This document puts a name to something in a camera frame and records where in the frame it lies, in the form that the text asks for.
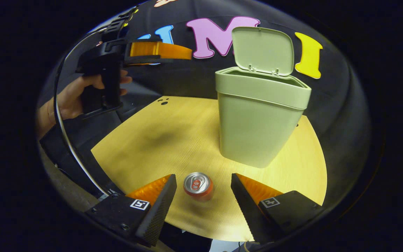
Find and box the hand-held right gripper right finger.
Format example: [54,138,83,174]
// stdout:
[231,173,324,245]

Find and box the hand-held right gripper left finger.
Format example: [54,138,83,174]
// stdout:
[84,174,177,246]

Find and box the red pop can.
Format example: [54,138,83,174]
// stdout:
[183,172,213,202]

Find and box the green desktop garbage bin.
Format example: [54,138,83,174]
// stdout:
[215,26,312,169]

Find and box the wooden desktop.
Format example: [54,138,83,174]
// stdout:
[91,96,328,243]

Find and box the black backdrop cloth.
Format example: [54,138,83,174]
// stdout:
[37,0,372,210]

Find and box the silver gripper cable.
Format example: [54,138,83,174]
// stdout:
[54,28,109,196]

